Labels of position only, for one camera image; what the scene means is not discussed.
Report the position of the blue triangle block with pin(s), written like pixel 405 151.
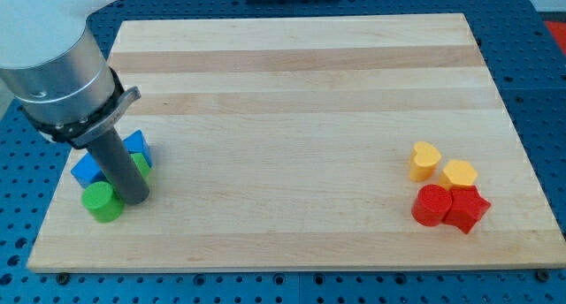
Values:
pixel 136 143

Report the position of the wooden board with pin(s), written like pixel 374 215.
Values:
pixel 283 145

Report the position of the yellow hexagon block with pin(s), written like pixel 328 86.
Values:
pixel 457 173

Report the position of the red object at edge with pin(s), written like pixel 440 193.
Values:
pixel 558 30

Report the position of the yellow heart block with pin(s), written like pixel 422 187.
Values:
pixel 423 161

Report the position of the red star block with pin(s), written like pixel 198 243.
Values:
pixel 467 209

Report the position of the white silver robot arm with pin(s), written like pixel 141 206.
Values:
pixel 52 64

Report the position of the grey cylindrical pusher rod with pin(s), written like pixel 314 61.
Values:
pixel 110 153

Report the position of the red cylinder block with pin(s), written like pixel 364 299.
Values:
pixel 433 202

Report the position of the green star block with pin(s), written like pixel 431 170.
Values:
pixel 141 164

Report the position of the green cylinder block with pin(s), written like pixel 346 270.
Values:
pixel 101 202

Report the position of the blue cube block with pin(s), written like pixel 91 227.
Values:
pixel 87 171

